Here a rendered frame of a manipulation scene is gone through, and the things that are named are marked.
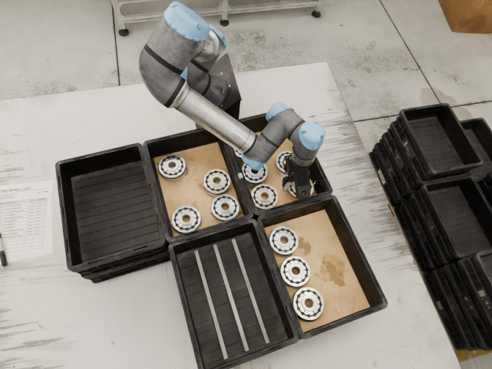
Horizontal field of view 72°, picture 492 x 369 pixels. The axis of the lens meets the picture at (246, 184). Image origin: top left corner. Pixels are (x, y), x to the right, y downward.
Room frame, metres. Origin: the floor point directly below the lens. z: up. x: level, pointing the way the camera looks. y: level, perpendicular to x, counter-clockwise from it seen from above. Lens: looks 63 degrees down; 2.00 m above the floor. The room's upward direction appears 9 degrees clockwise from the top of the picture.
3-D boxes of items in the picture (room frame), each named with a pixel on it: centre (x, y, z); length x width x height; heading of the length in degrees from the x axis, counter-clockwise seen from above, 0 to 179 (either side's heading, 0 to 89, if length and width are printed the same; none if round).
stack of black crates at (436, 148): (1.17, -0.96, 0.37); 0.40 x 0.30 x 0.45; 21
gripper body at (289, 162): (0.61, -0.17, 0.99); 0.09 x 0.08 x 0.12; 21
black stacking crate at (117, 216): (0.39, 0.44, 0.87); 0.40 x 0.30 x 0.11; 27
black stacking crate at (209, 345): (0.17, -0.01, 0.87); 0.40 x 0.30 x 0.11; 27
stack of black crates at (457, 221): (0.79, -1.11, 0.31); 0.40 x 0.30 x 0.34; 21
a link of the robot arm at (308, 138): (0.61, -0.17, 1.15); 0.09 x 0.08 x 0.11; 52
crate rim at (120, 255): (0.39, 0.44, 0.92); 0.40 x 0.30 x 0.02; 27
